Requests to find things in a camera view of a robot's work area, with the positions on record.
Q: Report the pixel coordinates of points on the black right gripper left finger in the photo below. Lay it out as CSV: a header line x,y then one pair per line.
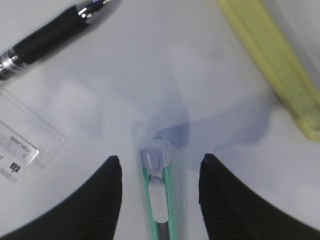
x,y
90,213

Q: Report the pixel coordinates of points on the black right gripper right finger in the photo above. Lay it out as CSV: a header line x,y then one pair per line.
x,y
232,211

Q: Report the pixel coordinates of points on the teal utility knife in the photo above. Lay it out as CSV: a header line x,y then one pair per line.
x,y
156,166

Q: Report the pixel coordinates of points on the yellow utility knife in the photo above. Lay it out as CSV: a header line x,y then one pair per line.
x,y
268,47

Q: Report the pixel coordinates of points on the clear plastic ruler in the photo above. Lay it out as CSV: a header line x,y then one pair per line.
x,y
27,142

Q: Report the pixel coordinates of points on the black pen right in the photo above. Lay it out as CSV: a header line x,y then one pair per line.
x,y
42,42

